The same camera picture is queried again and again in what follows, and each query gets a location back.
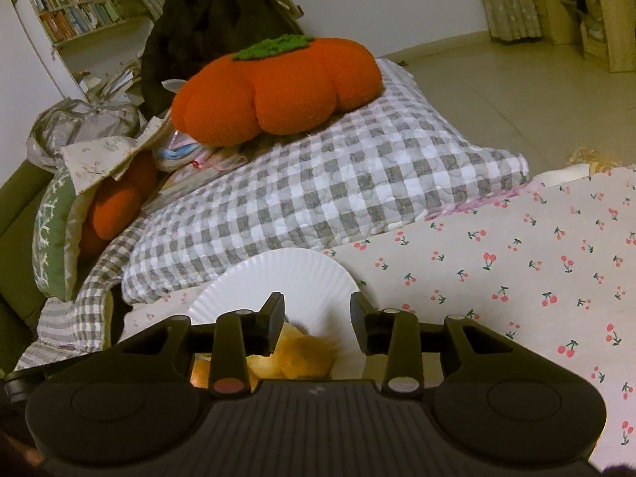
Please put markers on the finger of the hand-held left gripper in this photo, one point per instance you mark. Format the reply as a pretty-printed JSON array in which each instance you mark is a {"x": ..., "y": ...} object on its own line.
[{"x": 17, "y": 386}]

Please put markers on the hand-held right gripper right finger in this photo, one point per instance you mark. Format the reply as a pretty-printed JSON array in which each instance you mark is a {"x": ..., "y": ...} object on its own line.
[{"x": 358, "y": 323}]

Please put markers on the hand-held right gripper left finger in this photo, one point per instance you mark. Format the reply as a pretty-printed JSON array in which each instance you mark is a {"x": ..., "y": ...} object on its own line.
[{"x": 276, "y": 319}]

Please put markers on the white paper plate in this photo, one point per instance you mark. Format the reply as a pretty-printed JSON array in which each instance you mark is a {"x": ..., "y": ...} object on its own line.
[{"x": 278, "y": 273}]

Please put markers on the yellow round fruit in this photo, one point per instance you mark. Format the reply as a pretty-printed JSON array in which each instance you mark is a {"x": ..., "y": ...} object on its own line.
[{"x": 303, "y": 357}]

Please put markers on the grey checked blanket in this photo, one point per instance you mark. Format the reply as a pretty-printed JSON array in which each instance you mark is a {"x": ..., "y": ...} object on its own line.
[{"x": 89, "y": 303}]

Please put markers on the grey checked pillow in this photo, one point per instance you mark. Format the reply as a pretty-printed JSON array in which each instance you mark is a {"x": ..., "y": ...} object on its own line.
[{"x": 323, "y": 184}]

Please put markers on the cherry print cloth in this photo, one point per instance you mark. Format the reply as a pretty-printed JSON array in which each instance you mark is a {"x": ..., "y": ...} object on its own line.
[{"x": 497, "y": 283}]

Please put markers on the green printed pillow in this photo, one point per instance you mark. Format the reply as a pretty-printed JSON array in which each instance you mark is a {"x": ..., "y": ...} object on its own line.
[{"x": 49, "y": 243}]

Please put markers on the green sofa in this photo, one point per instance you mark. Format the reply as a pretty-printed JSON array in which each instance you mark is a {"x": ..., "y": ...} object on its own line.
[{"x": 12, "y": 238}]

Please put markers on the pile of pastel clothes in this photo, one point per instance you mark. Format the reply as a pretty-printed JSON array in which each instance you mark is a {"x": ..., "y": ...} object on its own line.
[{"x": 198, "y": 164}]

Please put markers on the orange pumpkin cushion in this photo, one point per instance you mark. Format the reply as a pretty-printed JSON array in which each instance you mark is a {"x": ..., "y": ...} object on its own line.
[
  {"x": 278, "y": 84},
  {"x": 119, "y": 203}
]

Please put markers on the floral cloth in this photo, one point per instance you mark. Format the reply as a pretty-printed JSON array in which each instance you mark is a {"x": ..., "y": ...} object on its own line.
[{"x": 99, "y": 156}]

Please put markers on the grey plastic bag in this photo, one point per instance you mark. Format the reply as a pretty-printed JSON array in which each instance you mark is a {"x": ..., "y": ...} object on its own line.
[{"x": 84, "y": 124}]

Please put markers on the black jacket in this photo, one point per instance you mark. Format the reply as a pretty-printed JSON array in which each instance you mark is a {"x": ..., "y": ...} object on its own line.
[{"x": 208, "y": 20}]

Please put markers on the white bookshelf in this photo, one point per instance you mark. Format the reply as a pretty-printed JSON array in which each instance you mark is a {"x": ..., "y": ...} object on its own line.
[{"x": 35, "y": 54}]

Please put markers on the row of books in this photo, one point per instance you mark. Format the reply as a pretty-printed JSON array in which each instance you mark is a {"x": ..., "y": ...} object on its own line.
[{"x": 74, "y": 5}]

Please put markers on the wooden shelf unit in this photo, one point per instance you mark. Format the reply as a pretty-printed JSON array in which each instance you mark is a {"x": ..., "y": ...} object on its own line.
[{"x": 601, "y": 15}]

